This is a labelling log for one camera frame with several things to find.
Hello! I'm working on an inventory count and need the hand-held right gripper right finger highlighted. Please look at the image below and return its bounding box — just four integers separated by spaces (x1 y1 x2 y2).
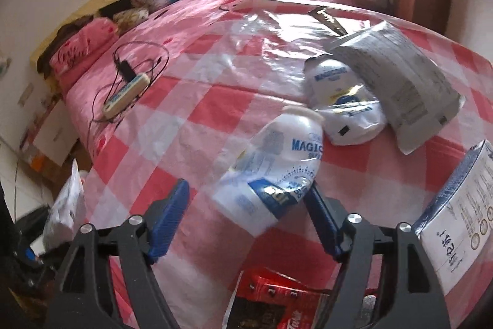
304 184 451 329

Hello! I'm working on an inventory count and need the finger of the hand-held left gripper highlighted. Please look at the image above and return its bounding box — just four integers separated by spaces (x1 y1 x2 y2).
15 242 43 268

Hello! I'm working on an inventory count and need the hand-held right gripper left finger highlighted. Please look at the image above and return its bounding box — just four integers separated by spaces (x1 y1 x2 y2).
46 179 190 329

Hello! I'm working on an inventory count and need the white Magic snack bag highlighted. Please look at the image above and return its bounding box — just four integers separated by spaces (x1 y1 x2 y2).
213 105 325 237

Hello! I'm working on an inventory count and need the red printed snack wrapper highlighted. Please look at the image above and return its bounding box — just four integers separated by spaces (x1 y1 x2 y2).
223 267 370 329

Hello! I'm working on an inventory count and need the white Magicday snack packet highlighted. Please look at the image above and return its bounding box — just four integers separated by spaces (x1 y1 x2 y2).
304 53 388 146

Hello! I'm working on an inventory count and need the dark blue white snack bag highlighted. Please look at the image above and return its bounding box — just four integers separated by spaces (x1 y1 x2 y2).
413 139 493 297

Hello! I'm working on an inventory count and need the red white checkered tablecloth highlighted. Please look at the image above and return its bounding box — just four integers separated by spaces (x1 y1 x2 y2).
83 7 493 329

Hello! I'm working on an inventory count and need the white cardboard box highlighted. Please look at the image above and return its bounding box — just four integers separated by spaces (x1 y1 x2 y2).
33 101 78 166

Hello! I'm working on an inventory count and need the cream blue power strip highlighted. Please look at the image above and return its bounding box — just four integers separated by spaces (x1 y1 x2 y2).
102 72 151 119

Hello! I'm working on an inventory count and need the grey white plastic bag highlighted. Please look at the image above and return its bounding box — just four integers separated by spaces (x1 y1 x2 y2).
327 21 467 155

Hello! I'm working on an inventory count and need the brown foil wrapper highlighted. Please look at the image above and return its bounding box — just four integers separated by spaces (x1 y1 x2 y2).
308 5 347 37

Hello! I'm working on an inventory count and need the pink folded blanket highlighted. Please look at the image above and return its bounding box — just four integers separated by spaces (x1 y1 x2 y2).
48 17 120 91

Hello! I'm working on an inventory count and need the small floral pillow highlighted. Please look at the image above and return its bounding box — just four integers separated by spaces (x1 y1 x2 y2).
113 7 150 31

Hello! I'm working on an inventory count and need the dark cloth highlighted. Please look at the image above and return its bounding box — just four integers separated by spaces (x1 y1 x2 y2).
56 16 95 42

